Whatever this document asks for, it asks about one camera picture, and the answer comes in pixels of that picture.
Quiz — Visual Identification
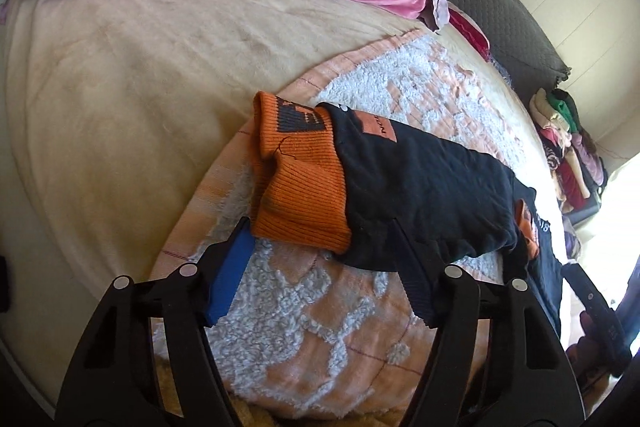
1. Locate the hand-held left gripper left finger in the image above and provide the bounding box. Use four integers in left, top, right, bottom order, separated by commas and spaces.
54, 216, 257, 427

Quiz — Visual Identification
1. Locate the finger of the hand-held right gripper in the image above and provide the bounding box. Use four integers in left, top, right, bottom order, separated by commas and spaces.
561, 261, 632, 375

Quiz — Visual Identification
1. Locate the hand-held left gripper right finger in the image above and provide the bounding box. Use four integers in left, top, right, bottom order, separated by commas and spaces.
390, 217, 588, 427

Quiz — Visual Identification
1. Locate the black and orange sweater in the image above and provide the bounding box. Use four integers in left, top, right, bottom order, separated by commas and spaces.
249, 91, 538, 273

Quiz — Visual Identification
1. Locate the pile of folded clothes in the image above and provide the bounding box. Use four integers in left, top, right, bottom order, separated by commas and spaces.
530, 87, 608, 212

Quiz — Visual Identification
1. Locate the person's right hand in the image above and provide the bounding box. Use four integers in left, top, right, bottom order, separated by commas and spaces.
564, 309, 608, 380

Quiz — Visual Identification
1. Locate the purple cloth heap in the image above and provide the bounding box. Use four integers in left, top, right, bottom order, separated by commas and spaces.
564, 212, 583, 258

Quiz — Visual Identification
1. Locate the orange and white tufted towel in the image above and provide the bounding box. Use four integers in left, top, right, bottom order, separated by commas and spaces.
147, 29, 568, 423

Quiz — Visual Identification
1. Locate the dark storage bin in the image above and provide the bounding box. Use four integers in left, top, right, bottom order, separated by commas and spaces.
570, 197, 606, 228

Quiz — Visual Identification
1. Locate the beige bed sheet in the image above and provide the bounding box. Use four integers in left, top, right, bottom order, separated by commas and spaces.
0, 0, 571, 427

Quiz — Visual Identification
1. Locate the dark patterned cloth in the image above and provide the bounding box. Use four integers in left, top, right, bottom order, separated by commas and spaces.
487, 52, 516, 88

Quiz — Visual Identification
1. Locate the red cloth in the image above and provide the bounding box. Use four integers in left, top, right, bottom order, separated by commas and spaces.
447, 9, 491, 58

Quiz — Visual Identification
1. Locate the grey quilted headboard cushion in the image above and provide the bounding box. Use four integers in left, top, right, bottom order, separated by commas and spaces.
420, 0, 571, 92

